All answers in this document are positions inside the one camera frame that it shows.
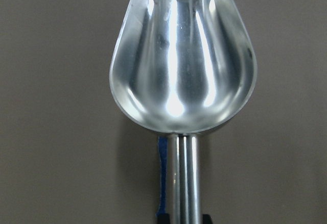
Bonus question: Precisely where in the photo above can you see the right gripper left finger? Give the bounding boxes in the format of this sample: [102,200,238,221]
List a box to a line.
[156,213,171,224]

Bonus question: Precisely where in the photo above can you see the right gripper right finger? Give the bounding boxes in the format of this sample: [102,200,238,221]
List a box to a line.
[201,211,212,224]

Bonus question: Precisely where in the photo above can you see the stainless steel ice scoop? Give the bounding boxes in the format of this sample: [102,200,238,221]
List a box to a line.
[109,0,258,223]

